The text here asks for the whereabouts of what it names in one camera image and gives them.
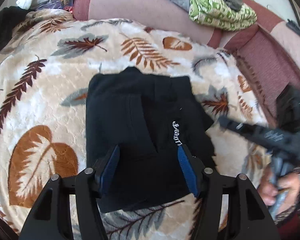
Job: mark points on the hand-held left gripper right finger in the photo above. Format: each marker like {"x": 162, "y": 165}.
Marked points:
{"x": 187, "y": 172}

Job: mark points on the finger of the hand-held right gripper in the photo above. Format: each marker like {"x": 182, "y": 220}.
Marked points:
{"x": 291, "y": 107}
{"x": 250, "y": 131}

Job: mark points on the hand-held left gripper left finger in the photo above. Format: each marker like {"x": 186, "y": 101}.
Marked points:
{"x": 110, "y": 171}

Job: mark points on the black pants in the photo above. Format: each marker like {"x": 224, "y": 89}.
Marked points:
{"x": 130, "y": 120}

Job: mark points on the person's right hand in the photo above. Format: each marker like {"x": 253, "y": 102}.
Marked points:
{"x": 292, "y": 187}

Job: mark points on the person's patterned clothing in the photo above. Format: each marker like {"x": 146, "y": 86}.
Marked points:
{"x": 290, "y": 220}

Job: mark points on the dark flat object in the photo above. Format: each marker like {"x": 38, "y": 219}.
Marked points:
{"x": 296, "y": 28}

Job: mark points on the leaf print fleece blanket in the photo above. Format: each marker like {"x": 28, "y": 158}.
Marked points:
{"x": 40, "y": 92}

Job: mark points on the green patterned quilt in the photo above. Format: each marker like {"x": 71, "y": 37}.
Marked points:
{"x": 215, "y": 12}

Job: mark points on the pink maroon sofa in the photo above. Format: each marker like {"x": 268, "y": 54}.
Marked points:
{"x": 140, "y": 12}

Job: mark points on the colourful small packets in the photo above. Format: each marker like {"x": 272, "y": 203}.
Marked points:
{"x": 62, "y": 2}

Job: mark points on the black jacket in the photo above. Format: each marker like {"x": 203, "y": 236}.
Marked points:
{"x": 2, "y": 30}

